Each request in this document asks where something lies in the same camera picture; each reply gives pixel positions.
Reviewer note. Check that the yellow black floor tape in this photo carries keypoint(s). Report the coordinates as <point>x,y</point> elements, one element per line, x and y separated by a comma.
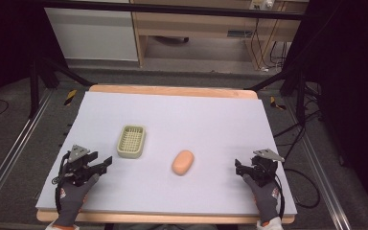
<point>277,104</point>
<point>70,97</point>

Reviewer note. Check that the orange bread roll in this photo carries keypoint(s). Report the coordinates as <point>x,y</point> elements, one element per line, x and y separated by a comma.
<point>183,162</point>

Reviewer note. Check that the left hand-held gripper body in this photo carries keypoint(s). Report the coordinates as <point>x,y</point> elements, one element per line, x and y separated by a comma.
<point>76,169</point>

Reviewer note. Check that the person's right hand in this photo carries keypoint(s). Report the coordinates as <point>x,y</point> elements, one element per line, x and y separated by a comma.
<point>266,199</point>

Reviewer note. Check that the aluminium floor rail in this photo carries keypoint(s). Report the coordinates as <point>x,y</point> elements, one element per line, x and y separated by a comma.
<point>16,143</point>
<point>319,169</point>

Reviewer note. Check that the person's left hand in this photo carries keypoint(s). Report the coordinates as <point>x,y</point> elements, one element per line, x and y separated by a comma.
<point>72,199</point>

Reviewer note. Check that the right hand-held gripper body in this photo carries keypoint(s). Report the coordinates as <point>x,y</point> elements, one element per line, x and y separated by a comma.
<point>263,169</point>

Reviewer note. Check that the black curtain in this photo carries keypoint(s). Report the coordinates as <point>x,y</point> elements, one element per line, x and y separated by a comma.
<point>348,80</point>
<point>3,41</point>

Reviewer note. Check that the white cabinet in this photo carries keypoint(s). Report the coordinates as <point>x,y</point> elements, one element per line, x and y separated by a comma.
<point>92,33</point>

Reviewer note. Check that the white power strip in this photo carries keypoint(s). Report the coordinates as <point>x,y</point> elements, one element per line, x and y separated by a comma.
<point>262,4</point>

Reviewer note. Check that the wooden desk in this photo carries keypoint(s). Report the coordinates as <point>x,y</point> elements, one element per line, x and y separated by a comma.
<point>198,24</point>

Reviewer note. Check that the black metal frame bar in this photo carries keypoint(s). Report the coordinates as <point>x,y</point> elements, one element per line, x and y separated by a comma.
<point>172,8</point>

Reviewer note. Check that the black metal stand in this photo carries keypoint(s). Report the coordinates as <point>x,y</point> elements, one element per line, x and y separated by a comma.
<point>34,86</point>
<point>300,92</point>

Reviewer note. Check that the white table mat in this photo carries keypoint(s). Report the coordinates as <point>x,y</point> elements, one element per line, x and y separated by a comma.
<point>185,121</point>

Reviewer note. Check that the pale green soap dish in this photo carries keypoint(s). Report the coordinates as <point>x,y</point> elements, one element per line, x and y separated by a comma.
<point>131,141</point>

